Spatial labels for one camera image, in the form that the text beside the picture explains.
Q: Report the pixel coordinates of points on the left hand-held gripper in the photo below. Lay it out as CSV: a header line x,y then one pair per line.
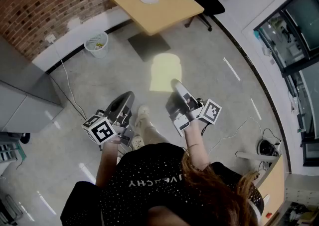
x,y
99,130

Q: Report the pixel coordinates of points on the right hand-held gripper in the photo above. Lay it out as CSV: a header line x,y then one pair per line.
x,y
210,111

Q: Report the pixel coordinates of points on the pale sandwich slice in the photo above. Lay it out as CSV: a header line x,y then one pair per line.
x,y
164,70

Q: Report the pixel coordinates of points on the person's right forearm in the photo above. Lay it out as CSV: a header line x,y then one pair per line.
x,y
197,142

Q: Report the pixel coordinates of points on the person's left forearm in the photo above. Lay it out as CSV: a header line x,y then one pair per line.
x,y
107,162

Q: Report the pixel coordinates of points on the person's white shoe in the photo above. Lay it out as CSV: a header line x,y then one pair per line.
x,y
136,142
142,115

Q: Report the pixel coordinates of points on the person's beige trouser leg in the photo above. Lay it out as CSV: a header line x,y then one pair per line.
x,y
153,134

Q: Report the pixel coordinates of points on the white mesh wastebasket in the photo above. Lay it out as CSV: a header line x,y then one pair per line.
x,y
96,45

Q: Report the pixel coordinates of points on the person's black speckled shirt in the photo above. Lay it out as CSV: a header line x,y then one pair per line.
x,y
149,170

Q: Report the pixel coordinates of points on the light wooden table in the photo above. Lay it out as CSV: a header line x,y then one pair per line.
x,y
159,13

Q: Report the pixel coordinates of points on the round black device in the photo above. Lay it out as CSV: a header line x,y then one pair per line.
x,y
266,148

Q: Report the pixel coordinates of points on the black office chair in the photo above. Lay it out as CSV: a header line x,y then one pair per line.
x,y
211,4

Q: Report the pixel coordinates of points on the grey cabinet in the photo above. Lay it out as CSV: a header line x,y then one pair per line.
x,y
22,100

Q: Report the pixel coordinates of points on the grey shelf cart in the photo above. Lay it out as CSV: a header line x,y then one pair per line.
x,y
8,151

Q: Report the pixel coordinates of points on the wooden desk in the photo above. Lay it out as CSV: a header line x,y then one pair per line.
x,y
272,187

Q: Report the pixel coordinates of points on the dark-framed glass window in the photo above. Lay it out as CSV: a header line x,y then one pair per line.
x,y
294,25

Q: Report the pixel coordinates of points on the white wall socket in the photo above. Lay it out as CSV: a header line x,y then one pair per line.
x,y
51,38

